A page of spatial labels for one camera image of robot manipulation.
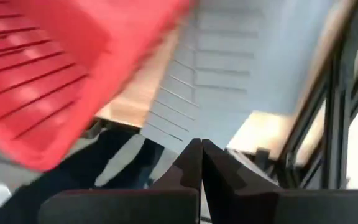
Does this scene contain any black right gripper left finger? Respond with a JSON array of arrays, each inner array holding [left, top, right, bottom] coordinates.
[[38, 138, 203, 224]]

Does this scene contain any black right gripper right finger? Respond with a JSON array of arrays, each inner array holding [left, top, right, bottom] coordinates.
[[201, 139, 358, 224]]

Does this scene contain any large red plastic bin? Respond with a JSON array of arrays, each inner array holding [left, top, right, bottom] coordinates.
[[0, 0, 196, 172]]

